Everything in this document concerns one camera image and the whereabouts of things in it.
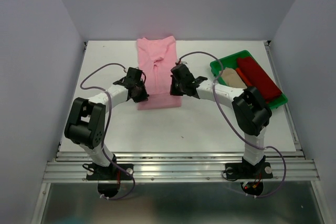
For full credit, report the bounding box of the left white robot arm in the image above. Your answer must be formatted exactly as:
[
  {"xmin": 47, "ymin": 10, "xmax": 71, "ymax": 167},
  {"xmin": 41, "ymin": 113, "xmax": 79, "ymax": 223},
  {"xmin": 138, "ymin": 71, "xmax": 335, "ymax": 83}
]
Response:
[{"xmin": 64, "ymin": 68, "xmax": 149, "ymax": 179}]

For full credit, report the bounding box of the aluminium rail frame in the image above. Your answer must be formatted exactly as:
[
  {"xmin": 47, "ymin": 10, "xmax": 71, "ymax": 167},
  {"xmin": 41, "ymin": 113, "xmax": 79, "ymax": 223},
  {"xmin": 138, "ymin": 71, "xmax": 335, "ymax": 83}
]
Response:
[{"xmin": 30, "ymin": 40, "xmax": 326, "ymax": 224}]

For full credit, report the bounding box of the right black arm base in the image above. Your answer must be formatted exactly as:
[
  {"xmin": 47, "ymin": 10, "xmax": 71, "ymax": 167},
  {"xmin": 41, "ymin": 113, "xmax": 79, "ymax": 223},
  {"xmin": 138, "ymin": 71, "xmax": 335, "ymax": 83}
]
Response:
[{"xmin": 221, "ymin": 156, "xmax": 274, "ymax": 198}]

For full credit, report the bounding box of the rolled red t-shirt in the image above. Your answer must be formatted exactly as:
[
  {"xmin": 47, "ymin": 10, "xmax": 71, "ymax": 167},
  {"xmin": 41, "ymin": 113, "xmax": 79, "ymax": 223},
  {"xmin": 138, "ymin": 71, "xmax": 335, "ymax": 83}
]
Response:
[{"xmin": 237, "ymin": 57, "xmax": 282, "ymax": 102}]

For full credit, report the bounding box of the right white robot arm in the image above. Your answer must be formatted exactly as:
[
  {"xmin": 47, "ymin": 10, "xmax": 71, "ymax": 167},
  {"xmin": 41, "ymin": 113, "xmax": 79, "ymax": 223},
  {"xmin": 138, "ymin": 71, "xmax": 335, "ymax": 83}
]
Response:
[{"xmin": 170, "ymin": 64, "xmax": 272, "ymax": 177}]

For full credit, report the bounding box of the pink t-shirt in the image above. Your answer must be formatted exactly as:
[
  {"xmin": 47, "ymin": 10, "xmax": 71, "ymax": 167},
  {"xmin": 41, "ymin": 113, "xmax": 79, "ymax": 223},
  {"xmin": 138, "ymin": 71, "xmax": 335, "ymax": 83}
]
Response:
[{"xmin": 136, "ymin": 36, "xmax": 182, "ymax": 111}]

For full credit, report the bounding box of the green plastic tray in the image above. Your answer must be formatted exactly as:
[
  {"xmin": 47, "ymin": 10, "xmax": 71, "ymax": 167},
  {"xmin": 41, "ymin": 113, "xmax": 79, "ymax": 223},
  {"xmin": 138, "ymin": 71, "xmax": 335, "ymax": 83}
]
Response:
[{"xmin": 209, "ymin": 50, "xmax": 288, "ymax": 109}]

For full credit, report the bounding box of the rolled beige t-shirt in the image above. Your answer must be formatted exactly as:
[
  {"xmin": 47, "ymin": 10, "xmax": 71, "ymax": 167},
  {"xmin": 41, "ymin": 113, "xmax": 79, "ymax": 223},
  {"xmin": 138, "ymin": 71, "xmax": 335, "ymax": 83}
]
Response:
[{"xmin": 221, "ymin": 68, "xmax": 247, "ymax": 89}]

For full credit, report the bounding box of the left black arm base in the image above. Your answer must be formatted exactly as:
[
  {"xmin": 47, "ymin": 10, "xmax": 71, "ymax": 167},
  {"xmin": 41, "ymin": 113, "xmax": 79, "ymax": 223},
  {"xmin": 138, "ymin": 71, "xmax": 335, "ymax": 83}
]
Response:
[{"xmin": 82, "ymin": 157, "xmax": 135, "ymax": 200}]

